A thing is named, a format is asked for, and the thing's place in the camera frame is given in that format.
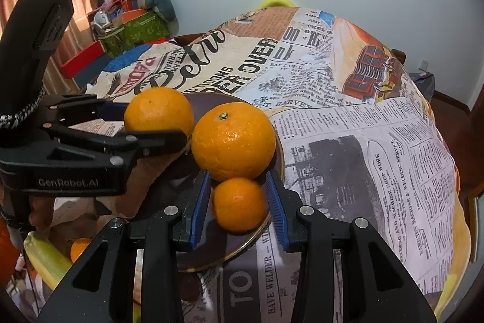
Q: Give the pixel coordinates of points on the white wall socket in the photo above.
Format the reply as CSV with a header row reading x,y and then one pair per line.
x,y
424,64

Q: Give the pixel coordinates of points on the red flat box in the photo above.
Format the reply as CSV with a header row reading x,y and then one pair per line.
x,y
81,60

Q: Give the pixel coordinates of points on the large orange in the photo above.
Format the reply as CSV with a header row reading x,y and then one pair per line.
x,y
232,145
155,111

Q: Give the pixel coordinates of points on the newspaper print tablecloth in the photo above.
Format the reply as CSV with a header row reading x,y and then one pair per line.
x,y
359,156

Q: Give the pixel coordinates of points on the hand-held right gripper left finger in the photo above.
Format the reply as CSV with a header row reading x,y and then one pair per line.
x,y
199,209

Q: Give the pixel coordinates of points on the person's left hand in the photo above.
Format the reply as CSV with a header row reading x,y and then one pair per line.
x,y
39,211

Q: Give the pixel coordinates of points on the brown round plate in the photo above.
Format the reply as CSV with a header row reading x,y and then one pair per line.
x,y
230,245

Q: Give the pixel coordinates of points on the dark bag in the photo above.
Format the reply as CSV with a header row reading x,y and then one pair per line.
x,y
422,84

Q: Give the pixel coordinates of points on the yellow plastic stool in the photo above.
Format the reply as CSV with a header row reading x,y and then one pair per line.
x,y
274,2

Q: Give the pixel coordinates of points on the orange cloth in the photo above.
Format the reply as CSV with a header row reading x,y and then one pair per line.
x,y
7,251

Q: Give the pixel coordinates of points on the orange small box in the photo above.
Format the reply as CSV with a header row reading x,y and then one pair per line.
x,y
133,13

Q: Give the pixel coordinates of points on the small tangerine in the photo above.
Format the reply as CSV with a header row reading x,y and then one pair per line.
x,y
79,250
240,204

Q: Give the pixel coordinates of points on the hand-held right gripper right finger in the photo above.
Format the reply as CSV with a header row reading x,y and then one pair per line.
x,y
275,211

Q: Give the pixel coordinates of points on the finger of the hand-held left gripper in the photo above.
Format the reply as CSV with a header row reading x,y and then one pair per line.
x,y
77,106
162,142

